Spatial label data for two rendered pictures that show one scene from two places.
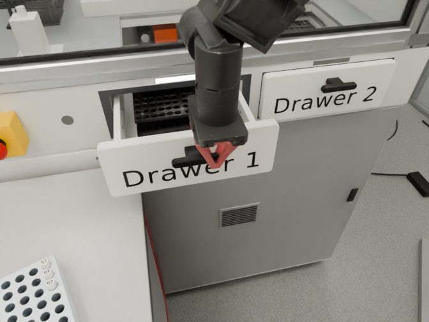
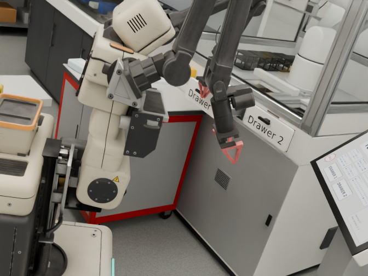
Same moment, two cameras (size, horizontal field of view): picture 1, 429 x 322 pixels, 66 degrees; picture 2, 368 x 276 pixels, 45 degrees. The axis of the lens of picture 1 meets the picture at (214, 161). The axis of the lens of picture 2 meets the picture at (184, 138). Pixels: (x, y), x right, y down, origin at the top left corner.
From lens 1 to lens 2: 1.93 m
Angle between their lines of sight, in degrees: 53
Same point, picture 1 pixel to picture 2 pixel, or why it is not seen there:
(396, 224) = not seen: outside the picture
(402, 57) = (298, 132)
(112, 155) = (191, 81)
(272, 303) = (200, 266)
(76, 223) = (174, 100)
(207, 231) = (209, 177)
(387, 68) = (288, 131)
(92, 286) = not seen: hidden behind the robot
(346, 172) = (269, 194)
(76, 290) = not seen: hidden behind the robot
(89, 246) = (168, 102)
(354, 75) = (276, 124)
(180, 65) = (233, 82)
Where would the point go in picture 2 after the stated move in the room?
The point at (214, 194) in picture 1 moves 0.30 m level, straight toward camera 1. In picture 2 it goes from (220, 153) to (168, 151)
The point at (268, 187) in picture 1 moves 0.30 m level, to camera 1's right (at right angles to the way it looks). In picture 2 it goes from (237, 170) to (267, 205)
